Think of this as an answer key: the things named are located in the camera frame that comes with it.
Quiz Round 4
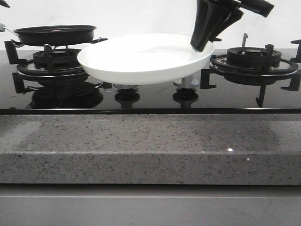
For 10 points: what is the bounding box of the white plate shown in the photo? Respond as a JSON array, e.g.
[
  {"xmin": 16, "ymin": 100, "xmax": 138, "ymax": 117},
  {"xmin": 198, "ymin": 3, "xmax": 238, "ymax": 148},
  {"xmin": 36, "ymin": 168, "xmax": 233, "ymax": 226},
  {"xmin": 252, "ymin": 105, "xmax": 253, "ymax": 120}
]
[{"xmin": 77, "ymin": 33, "xmax": 214, "ymax": 85}]

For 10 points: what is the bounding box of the black glass cooktop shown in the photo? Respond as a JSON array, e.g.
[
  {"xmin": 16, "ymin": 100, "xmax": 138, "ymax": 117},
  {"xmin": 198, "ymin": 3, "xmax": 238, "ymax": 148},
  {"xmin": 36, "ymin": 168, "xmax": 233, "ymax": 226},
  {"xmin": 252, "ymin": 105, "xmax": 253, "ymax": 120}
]
[{"xmin": 0, "ymin": 51, "xmax": 301, "ymax": 115}]

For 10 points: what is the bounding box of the silver right stove knob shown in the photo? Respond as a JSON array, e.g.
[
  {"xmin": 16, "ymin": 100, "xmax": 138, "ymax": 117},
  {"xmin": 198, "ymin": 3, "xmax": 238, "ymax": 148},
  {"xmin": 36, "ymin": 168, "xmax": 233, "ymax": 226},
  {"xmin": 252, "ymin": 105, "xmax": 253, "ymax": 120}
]
[{"xmin": 173, "ymin": 75, "xmax": 199, "ymax": 89}]

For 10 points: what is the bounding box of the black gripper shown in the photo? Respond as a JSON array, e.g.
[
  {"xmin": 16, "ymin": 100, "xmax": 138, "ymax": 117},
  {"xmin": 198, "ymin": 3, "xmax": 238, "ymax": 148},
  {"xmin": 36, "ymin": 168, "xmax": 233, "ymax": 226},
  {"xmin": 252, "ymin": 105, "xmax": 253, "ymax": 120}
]
[{"xmin": 190, "ymin": 0, "xmax": 274, "ymax": 52}]

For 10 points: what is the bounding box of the black right gas burner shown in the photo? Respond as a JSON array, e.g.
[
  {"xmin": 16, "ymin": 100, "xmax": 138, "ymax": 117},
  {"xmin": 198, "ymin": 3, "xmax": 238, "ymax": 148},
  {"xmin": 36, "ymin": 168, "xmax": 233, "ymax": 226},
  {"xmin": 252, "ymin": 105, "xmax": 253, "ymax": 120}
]
[{"xmin": 225, "ymin": 47, "xmax": 282, "ymax": 69}]

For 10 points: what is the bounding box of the black right pan support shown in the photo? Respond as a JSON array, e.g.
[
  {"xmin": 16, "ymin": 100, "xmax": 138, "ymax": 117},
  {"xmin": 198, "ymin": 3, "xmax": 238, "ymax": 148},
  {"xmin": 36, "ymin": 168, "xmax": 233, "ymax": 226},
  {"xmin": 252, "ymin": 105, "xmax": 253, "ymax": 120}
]
[{"xmin": 200, "ymin": 33, "xmax": 301, "ymax": 108}]

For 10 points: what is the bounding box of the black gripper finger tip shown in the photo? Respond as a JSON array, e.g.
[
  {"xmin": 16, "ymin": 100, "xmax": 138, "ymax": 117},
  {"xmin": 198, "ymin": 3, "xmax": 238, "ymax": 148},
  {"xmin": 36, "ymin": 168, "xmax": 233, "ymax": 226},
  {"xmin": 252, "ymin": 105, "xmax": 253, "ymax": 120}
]
[{"xmin": 0, "ymin": 0, "xmax": 10, "ymax": 8}]

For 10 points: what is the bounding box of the black frying pan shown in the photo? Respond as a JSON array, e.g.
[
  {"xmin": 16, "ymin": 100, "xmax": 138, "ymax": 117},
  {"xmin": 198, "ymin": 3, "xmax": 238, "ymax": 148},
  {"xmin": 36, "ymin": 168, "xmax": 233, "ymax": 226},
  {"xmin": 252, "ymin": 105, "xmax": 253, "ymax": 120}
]
[{"xmin": 14, "ymin": 25, "xmax": 97, "ymax": 47}]

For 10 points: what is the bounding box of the silver left stove knob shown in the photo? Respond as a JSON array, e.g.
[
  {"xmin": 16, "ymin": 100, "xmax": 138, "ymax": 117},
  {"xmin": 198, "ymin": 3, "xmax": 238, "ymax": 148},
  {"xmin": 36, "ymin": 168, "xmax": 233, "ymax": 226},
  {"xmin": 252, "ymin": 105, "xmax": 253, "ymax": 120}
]
[{"xmin": 113, "ymin": 84, "xmax": 138, "ymax": 90}]

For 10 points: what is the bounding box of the black left gas burner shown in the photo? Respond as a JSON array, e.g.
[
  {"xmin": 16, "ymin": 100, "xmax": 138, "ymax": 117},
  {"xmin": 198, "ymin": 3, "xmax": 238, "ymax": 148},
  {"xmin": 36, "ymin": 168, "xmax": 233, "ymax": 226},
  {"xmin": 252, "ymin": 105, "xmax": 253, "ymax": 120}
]
[{"xmin": 33, "ymin": 48, "xmax": 81, "ymax": 70}]

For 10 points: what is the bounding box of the black left pan support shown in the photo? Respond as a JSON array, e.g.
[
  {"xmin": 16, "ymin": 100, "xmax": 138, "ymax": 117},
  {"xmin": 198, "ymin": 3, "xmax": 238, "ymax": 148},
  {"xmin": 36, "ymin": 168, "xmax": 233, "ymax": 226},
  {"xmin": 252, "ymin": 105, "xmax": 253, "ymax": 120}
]
[{"xmin": 5, "ymin": 40, "xmax": 112, "ymax": 97}]

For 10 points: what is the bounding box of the grey cabinet drawer front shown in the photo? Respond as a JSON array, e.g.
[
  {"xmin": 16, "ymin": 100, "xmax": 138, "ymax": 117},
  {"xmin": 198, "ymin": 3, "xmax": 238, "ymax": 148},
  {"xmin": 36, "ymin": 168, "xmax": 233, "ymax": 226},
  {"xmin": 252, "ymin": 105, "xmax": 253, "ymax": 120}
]
[{"xmin": 0, "ymin": 185, "xmax": 301, "ymax": 226}]

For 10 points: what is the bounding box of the silver stove knob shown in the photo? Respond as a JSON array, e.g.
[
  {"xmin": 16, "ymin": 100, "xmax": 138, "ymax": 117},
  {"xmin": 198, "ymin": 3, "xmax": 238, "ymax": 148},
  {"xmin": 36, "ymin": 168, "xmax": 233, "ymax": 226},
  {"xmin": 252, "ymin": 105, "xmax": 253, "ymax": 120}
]
[
  {"xmin": 173, "ymin": 75, "xmax": 199, "ymax": 89},
  {"xmin": 113, "ymin": 84, "xmax": 138, "ymax": 90}
]

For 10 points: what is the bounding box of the black pan support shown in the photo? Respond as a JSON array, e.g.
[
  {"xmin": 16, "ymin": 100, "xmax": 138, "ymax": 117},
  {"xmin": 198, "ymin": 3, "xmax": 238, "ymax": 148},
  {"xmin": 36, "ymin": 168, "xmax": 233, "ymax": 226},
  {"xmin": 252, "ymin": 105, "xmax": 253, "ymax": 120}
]
[
  {"xmin": 5, "ymin": 40, "xmax": 112, "ymax": 97},
  {"xmin": 200, "ymin": 33, "xmax": 301, "ymax": 108}
]

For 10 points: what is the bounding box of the black gas burner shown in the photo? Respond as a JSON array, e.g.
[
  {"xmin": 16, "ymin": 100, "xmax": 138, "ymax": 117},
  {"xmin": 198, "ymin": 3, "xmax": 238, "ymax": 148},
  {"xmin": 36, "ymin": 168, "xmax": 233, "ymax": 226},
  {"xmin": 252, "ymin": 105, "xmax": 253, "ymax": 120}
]
[
  {"xmin": 225, "ymin": 47, "xmax": 282, "ymax": 69},
  {"xmin": 33, "ymin": 48, "xmax": 81, "ymax": 70}
]

